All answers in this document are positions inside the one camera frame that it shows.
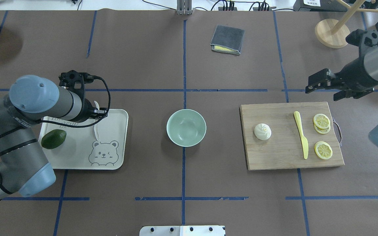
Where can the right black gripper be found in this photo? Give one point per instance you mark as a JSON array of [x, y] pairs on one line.
[[352, 78]]

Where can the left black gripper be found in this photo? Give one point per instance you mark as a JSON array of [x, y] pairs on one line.
[[88, 113]]

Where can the white spoon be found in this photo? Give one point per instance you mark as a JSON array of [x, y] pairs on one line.
[[95, 127]]

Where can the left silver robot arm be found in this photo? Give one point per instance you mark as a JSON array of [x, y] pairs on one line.
[[24, 168]]

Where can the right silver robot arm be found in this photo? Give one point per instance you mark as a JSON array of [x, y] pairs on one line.
[[356, 79]]

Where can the mint green bowl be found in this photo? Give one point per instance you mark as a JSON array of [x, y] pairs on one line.
[[186, 127]]

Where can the wooden mug tree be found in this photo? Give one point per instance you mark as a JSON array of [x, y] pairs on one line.
[[331, 32]]

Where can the lemon slice top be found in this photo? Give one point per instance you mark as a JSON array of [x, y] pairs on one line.
[[321, 121]]

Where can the lemon slice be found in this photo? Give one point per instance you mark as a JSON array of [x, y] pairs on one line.
[[323, 150], [321, 121], [322, 130]]

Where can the lemon slice lower back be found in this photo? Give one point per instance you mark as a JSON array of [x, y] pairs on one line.
[[322, 130]]

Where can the cream bear tray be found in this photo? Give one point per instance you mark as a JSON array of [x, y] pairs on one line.
[[80, 150]]

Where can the lemon slice lower front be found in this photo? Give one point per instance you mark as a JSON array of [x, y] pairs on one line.
[[323, 150]]

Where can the yellow plastic knife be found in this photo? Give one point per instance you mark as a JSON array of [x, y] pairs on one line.
[[304, 141]]

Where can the wooden cutting board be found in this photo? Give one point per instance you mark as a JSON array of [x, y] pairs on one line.
[[283, 150]]

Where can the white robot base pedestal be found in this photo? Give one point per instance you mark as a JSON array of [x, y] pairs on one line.
[[191, 230]]

